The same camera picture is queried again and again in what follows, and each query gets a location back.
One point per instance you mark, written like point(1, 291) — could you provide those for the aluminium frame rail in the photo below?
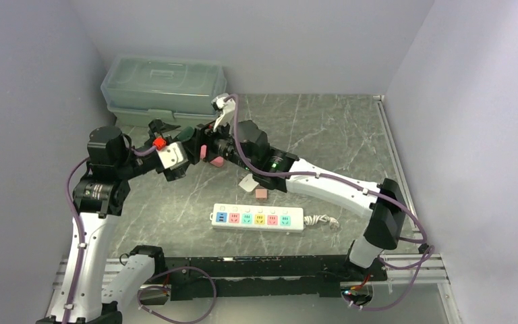
point(98, 198)

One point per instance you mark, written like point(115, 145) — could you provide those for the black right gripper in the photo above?
point(204, 135)

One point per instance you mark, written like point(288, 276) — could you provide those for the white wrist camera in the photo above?
point(171, 154)
point(225, 106)

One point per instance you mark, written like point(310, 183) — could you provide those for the white flat plug adapter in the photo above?
point(248, 183)

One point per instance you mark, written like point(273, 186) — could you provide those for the pink triangular power strip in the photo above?
point(211, 158)

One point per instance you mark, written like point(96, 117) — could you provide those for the small pink charger plug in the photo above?
point(261, 193)

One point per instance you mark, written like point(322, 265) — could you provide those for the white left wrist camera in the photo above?
point(171, 154)

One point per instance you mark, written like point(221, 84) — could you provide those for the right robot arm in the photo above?
point(383, 203)

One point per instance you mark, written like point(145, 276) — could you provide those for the white multicolour power strip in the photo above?
point(257, 217)

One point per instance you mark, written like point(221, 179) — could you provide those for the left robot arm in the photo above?
point(97, 202)

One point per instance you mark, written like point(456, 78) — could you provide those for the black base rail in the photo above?
point(246, 276)

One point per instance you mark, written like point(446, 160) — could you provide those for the green plastic storage box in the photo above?
point(140, 89)

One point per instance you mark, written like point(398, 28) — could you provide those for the dark green cube socket adapter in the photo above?
point(186, 134)

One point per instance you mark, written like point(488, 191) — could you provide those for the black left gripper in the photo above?
point(157, 128)

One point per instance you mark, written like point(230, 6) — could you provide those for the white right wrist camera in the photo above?
point(225, 106)

